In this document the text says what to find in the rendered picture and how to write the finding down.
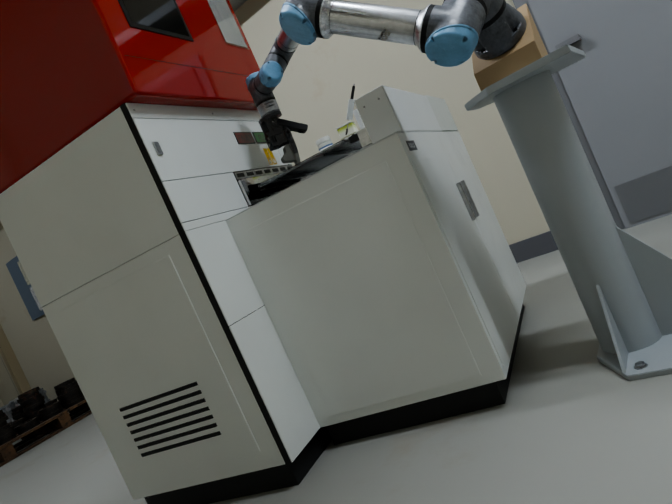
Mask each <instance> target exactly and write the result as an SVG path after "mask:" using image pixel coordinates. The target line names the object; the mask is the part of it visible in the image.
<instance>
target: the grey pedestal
mask: <svg viewBox="0 0 672 504"><path fill-rule="evenodd" d="M585 57H586V55H585V53H584V51H582V50H580V49H578V48H575V47H573V46H570V45H568V44H566V45H564V46H562V47H561V48H559V49H557V50H555V51H553V52H551V53H549V54H548V55H546V56H544V57H542V58H540V59H538V60H536V61H535V62H533V63H531V64H529V65H527V66H525V67H523V68H522V69H520V70H518V71H516V72H514V73H512V74H510V75H509V76H507V77H505V78H503V79H501V80H499V81H497V82H496V83H494V84H492V85H490V86H488V87H486V88H485V89H484V90H482V91H481V92H480V93H479V94H477V95H476V96H475V97H474V98H472V99H471V100H470V101H468V102H467V103H466V104H465V105H464V106H465V108H466V110H467V111H471V110H477V109H480V108H482V107H485V106H487V105H489V104H492V103H494V102H495V105H496V107H497V109H498V112H499V114H500V116H501V118H502V121H503V123H504V125H505V128H506V130H507V132H508V135H509V137H510V139H511V141H512V144H513V146H514V148H515V151H516V153H517V155H518V157H519V160H520V162H521V164H522V167H523V169H524V171H525V174H526V176H527V178H528V180H529V183H530V185H531V187H532V190H533V192H534V194H535V196H536V199H537V201H538V203H539V206H540V208H541V210H542V213H543V215H544V217H545V219H546V222H547V224H548V226H549V229H550V231H551V233H552V236H553V238H554V240H555V242H556V245H557V247H558V249H559V252H560V254H561V256H562V258H563V261H564V263H565V265H566V268H567V270H568V272H569V275H570V277H571V279H572V281H573V284H574V286H575V288H576V291H577V293H578V295H579V298H580V300H581V302H582V304H583V307H584V309H585V311H586V314H587V316H588V318H589V320H590V323H591V325H592V327H593V330H594V332H595V334H596V337H597V339H598V341H599V343H600V344H599V349H598V353H597V359H598V361H599V362H601V363H602V364H604V365H606V366H607V367H609V368H610V369H612V370H613V371H615V372H616V373H618V374H619V375H621V376H623V377H624V378H626V379H627V380H629V381H633V380H639V379H644V378H650V377H656V376H662V375H668V374H672V259H671V258H669V257H668V256H666V255H664V254H663V253H661V252H659V251H658V250H656V249H654V248H652V247H651V246H649V245H647V244H646V243H644V242H642V241H640V240H639V239H637V238H635V237H634V236H632V235H630V234H628V233H627V232H625V231H623V230H622V229H620V228H618V227H617V226H616V224H615V222H614V219H613V217H612V215H611V212H610V210H609V208H608V205H607V203H606V201H605V198H604V196H603V194H602V191H601V189H600V187H599V184H598V182H597V180H596V177H595V175H594V173H593V170H592V168H591V166H590V163H589V161H588V159H587V156H586V154H585V152H584V149H583V147H582V145H581V143H580V140H579V138H578V136H577V133H576V131H575V129H574V126H573V124H572V122H571V119H570V117H569V115H568V112H567V110H566V108H565V105H564V103H563V101H562V98H561V96H560V94H559V91H558V89H557V87H556V84H555V82H554V80H553V77H552V74H554V73H556V72H558V71H560V70H562V69H564V68H566V67H568V66H570V65H572V64H574V63H576V62H578V61H580V60H582V59H583V58H585Z"/></svg>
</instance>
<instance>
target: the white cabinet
mask: <svg viewBox="0 0 672 504"><path fill-rule="evenodd" d="M226 223H227V225H228V227H229V229H230V232H231V234H232V236H233V238H234V240H235V242H236V245H237V247H238V249H239V251H240V253H241V255H242V258H243V260H244V262H245V264H246V266H247V269H248V271H249V273H250V275H251V277H252V279H253V282H254V284H255V286H256V288H257V290H258V292H259V295H260V297H261V299H262V301H263V303H264V305H265V308H266V310H267V312H268V314H269V316H270V319H271V321H272V323H273V325H274V327H275V329H276V332H277V334H278V336H279V338H280V340H281V342H282V345H283V347H284V349H285V351H286V353H287V355H288V358H289V360H290V362H291V364H292V366H293V369H294V371H295V373H296V375H297V377H298V379H299V382H300V384H301V386H302V388H303V390H304V392H305V395H306V397H307V399H308V401H309V403H310V406H311V408H312V410H313V412H314V414H315V416H316V419H317V421H318V423H319V425H320V427H325V426H326V428H327V430H328V433H329V435H330V437H331V439H332V441H333V443H334V445H337V444H341V443H345V442H349V441H353V440H357V439H362V438H366V437H370V436H374V435H378V434H382V433H386V432H391V431H395V430H399V429H403V428H407V427H411V426H415V425H420V424H424V423H428V422H432V421H436V420H440V419H444V418H448V417H453V416H457V415H461V414H465V413H469V412H473V411H477V410H482V409H486V408H490V407H494V406H498V405H502V404H505V402H506V397H507V392H508V387H509V382H510V377H511V372H512V367H513V362H514V357H515V352H516V347H517V342H518V337H519V332H520V327H521V323H522V318H523V313H524V308H525V307H524V305H523V299H524V295H525V290H526V283H525V281H524V279H523V277H522V274H521V272H520V270H519V268H518V265H517V263H516V261H515V258H514V256H513V254H512V252H511V249H510V247H509V245H508V242H507V240H506V238H505V236H504V233H503V231H502V229H501V227H500V224H499V222H498V220H497V217H496V215H495V213H494V211H493V208H492V206H491V204H490V202H489V199H488V197H487V195H486V192H485V190H484V188H483V186H482V183H481V181H480V179H479V176H478V174H477V172H476V170H475V167H474V165H473V163H472V161H471V158H470V156H469V154H468V151H467V149H466V147H465V145H464V142H463V140H462V138H461V135H460V133H459V131H450V132H408V133H395V134H393V135H391V136H389V137H387V138H386V139H384V140H382V141H380V142H378V143H376V144H374V145H372V146H370V147H368V148H366V149H364V150H362V151H360V152H358V153H357V154H355V155H353V156H351V157H349V158H347V159H345V160H343V161H341V162H339V163H337V164H335V165H333V166H331V167H330V168H328V169H326V170H324V171H322V172H320V173H318V174H316V175H314V176H312V177H310V178H308V179H306V180H304V181H302V182H301V183H299V184H297V185H295V186H293V187H291V188H289V189H287V190H285V191H283V192H281V193H279V194H277V195H275V196H274V197H272V198H270V199H268V200H266V201H264V202H262V203H260V204H258V205H256V206H254V207H252V208H250V209H248V210H247V211H245V212H243V213H241V214H239V215H237V216H235V217H233V218H231V219H229V220H227V221H226Z"/></svg>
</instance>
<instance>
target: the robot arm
mask: <svg viewBox="0 0 672 504"><path fill-rule="evenodd" d="M279 23H280V26H281V30H280V32H279V34H278V36H277V37H276V39H275V42H274V44H273V46H272V48H271V50H270V52H269V54H268V56H267V57H266V59H265V61H264V63H263V65H262V67H261V68H260V71H258V72H254V73H252V74H250V75H249V76H248V77H247V78H246V84H247V87H248V90H249V92H250V94H251V96H252V98H253V100H254V103H255V105H256V107H257V109H258V112H259V114H260V116H261V119H260V120H259V124H260V127H261V129H262V131H263V133H264V135H265V140H266V142H267V145H268V147H269V149H270V151H273V150H277V149H279V148H281V147H283V146H285V147H284V148H283V152H284V155H283V157H282V158H281V162H282V163H293V162H294V163H295V164H297V163H300V162H301V161H300V157H299V153H298V149H297V146H296V143H295V141H294V139H293V136H292V133H291V131H294V132H298V133H303V134H304V133H305V132H306V131H307V129H308V125H307V124H303V123H298V122H294V121H289V120H285V119H280V118H279V117H281V116H282V113H281V111H280V108H279V105H278V103H277V101H276V99H275V96H274V94H273V90H274V89H275V88H276V86H277V85H278V84H279V83H280V82H281V80H282V77H283V73H284V71H285V69H286V67H287V65H288V63H289V61H290V59H291V57H292V56H293V54H294V52H295V51H296V49H297V47H298V45H299V44H301V45H311V44H312V43H313V42H315V41H316V38H323V39H329V38H330V37H331V36H333V35H334V34H337V35H344V36H351V37H358V38H365V39H372V40H379V41H386V42H393V43H400V44H407V45H414V46H417V47H418V49H419V50H420V52H421V53H425V54H426V56H427V57H428V59H429V60H430V61H431V62H432V61H434V63H435V64H437V65H439V66H443V67H454V66H458V65H461V64H463V63H464V62H465V61H467V60H468V59H469V58H470V57H471V55H472V53H473V51H474V53H475V54H476V56H477V57H478V58H480V59H483V60H489V59H493V58H496V57H498V56H501V55H502V54H504V53H506V52H507V51H509V50H510V49H511V48H512V47H514V46H515V45H516V44H517V43H518V41H519V40H520V39H521V38H522V36H523V34H524V32H525V30H526V26H527V23H526V20H525V18H524V17H523V15H522V14H521V13H520V12H519V11H518V10H516V9H515V8H514V7H512V6H511V5H510V4H508V3H507V2H506V1H505V0H444V1H443V4H442V5H434V4H429V5H428V6H427V7H426V8H424V9H423V10H420V9H411V8H403V7H395V6H386V5H378V4H370V3H361V2H353V1H345V0H286V1H285V3H284V4H283V5H282V9H281V12H280V14H279ZM272 121H273V122H272Z"/></svg>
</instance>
